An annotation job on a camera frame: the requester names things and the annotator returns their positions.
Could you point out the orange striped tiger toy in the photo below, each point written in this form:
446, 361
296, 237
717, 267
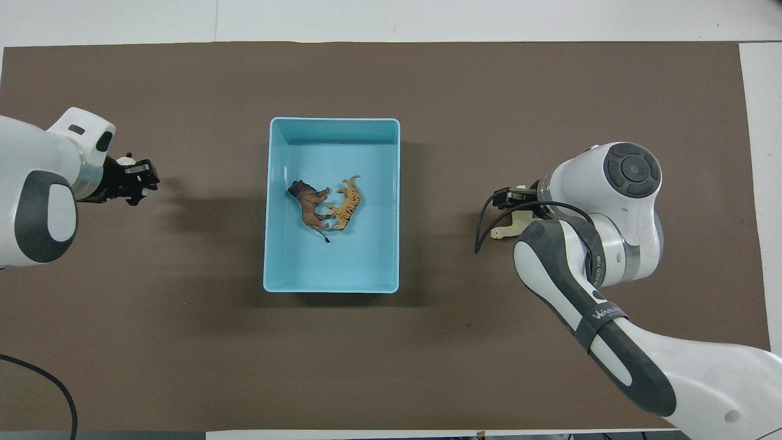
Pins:
348, 205

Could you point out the black and white panda toy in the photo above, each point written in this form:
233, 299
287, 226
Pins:
125, 161

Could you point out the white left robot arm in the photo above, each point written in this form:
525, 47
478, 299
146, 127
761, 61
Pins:
36, 171

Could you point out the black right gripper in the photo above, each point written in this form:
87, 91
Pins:
533, 198

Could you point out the brown table mat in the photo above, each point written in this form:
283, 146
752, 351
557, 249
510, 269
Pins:
427, 366

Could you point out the cream llama toy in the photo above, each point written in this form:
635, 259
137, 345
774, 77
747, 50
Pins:
516, 225

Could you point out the brown lion toy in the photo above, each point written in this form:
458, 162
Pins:
310, 208

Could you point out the light blue storage box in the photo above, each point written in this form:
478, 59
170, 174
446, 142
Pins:
330, 263

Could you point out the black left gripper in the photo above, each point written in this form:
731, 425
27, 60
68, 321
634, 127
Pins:
110, 183

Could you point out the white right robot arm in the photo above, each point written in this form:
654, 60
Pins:
702, 379

